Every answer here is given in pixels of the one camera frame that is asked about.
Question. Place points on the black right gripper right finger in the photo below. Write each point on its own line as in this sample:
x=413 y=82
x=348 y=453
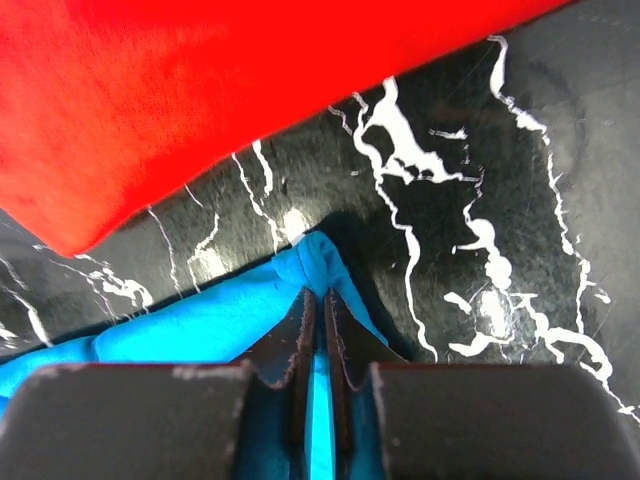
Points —
x=398 y=420

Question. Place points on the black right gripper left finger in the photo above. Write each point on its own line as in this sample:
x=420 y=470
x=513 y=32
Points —
x=241 y=420

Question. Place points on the blue t shirt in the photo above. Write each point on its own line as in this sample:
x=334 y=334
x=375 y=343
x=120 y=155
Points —
x=220 y=323

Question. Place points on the red folded t shirt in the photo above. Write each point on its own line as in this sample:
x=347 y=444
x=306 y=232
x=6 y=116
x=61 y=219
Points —
x=107 y=107

